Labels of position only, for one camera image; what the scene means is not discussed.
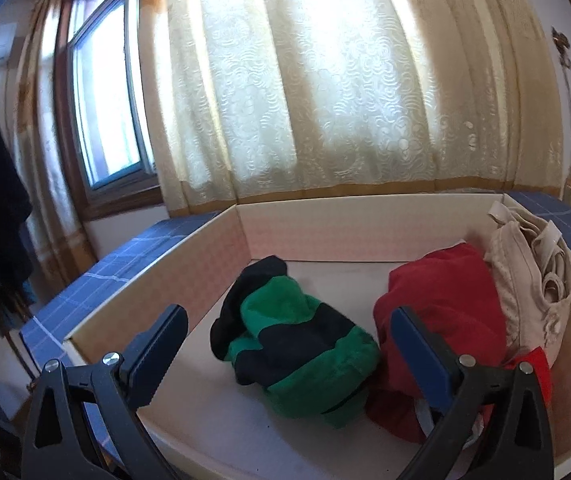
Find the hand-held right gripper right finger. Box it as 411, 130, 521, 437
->
390, 306, 553, 480

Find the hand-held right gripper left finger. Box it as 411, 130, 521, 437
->
21, 304, 188, 480

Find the white cardboard box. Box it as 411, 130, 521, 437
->
62, 192, 571, 480

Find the dark red underwear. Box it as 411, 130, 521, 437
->
365, 242, 509, 445

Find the bright red underwear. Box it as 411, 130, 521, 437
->
480, 347, 554, 428

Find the beige undergarment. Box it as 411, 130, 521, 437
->
484, 201, 571, 367

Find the green black striped underwear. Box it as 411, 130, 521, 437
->
210, 255, 381, 430

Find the blue plaid cloth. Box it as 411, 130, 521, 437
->
20, 190, 571, 466

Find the beige side curtain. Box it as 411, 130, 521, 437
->
8, 0, 99, 281

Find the brown framed window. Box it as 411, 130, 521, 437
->
55, 0, 164, 222

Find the cream patterned curtain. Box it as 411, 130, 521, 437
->
138, 0, 566, 219

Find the curtain tieback hook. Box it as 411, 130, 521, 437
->
551, 27, 571, 207

